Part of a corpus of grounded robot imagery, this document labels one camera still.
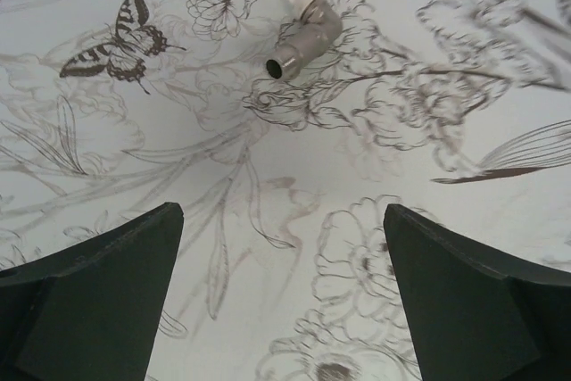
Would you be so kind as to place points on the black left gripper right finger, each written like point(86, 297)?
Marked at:
point(475, 312)

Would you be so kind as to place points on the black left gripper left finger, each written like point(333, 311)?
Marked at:
point(92, 310)

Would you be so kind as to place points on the floral printed table mat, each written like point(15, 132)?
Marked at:
point(458, 109)

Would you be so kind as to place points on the white and grey pipe fitting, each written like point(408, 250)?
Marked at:
point(319, 26)

